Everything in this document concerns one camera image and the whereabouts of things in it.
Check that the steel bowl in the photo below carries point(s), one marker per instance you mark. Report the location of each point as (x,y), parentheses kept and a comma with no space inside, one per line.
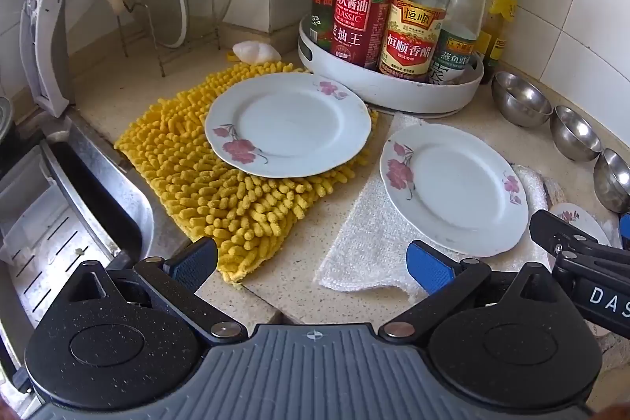
(573,136)

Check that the yellow chenille mat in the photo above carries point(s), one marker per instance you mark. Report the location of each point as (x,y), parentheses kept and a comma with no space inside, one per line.
(248,217)

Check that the steel bowl stove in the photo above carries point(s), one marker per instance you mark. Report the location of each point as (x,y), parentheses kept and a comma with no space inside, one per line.
(612,181)

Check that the green yellow oyster sauce bottle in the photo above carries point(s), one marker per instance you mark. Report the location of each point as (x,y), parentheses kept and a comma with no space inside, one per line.
(492,39)

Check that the steel bowl tray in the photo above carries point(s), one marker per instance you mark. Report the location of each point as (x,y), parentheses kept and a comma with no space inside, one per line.
(519,101)

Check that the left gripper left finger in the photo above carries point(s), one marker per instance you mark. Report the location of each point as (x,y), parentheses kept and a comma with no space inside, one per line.
(173,284)

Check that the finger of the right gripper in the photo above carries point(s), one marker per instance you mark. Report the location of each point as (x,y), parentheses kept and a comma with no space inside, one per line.
(555,235)
(624,230)

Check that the white sponge ball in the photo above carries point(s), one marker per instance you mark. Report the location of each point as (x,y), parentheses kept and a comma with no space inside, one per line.
(255,53)

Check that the purple label clear bottle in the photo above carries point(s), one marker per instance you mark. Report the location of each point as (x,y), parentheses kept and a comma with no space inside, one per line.
(457,39)

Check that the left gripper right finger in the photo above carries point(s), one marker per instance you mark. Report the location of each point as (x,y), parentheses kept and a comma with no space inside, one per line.
(450,286)

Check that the white turntable tray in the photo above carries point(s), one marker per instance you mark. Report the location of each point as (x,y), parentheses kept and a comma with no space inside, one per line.
(394,94)

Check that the steel sink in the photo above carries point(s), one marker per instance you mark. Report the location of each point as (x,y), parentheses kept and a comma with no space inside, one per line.
(121,213)

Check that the yellow cap vinegar bottle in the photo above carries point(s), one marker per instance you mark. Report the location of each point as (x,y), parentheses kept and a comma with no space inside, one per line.
(412,32)

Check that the white towel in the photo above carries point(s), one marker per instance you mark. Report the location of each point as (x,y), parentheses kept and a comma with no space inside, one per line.
(370,250)

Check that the white plastic sink tray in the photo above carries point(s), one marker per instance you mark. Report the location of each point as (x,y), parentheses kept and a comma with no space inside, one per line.
(43,239)

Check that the small floral plate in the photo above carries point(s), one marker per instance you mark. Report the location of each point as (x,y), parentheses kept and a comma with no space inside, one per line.
(579,218)

